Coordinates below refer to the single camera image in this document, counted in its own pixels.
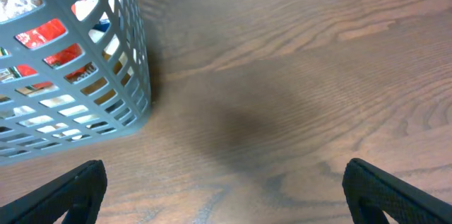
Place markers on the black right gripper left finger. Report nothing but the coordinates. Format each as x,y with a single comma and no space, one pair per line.
76,195

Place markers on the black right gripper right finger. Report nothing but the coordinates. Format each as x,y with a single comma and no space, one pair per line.
372,194

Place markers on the orange red noodle package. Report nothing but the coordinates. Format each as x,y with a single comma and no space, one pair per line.
35,38

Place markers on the beige paper pouch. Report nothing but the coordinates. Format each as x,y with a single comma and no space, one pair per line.
100,89

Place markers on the blue tissue multipack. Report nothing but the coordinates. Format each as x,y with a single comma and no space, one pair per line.
102,25

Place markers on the grey plastic basket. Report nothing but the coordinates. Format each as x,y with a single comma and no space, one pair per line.
47,121

